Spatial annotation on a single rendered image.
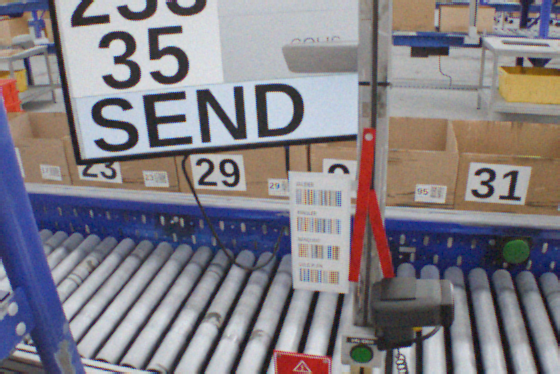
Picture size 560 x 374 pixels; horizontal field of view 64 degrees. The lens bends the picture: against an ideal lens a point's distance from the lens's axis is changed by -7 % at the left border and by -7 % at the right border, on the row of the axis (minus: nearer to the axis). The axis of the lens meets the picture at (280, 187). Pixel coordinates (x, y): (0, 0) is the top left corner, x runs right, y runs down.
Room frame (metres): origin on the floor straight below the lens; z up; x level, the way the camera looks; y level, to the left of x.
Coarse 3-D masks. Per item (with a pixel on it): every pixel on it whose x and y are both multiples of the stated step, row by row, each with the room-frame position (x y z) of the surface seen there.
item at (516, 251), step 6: (516, 240) 1.00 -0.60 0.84; (504, 246) 1.01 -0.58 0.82; (510, 246) 1.00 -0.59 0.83; (516, 246) 1.00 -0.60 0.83; (522, 246) 0.99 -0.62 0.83; (504, 252) 1.00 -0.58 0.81; (510, 252) 1.00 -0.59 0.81; (516, 252) 0.99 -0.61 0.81; (522, 252) 0.99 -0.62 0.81; (528, 252) 0.99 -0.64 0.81; (504, 258) 1.01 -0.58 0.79; (510, 258) 1.00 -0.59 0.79; (516, 258) 0.99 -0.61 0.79; (522, 258) 0.99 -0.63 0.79
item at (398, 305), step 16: (384, 288) 0.54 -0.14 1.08; (400, 288) 0.54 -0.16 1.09; (416, 288) 0.53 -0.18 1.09; (432, 288) 0.53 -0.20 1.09; (448, 288) 0.53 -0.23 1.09; (384, 304) 0.52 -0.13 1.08; (400, 304) 0.51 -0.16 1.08; (416, 304) 0.51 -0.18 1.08; (432, 304) 0.50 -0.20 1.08; (448, 304) 0.50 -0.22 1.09; (384, 320) 0.51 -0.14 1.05; (400, 320) 0.51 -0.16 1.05; (416, 320) 0.50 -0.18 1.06; (432, 320) 0.50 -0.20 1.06; (448, 320) 0.49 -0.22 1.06; (384, 336) 0.53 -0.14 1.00; (400, 336) 0.52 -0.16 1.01
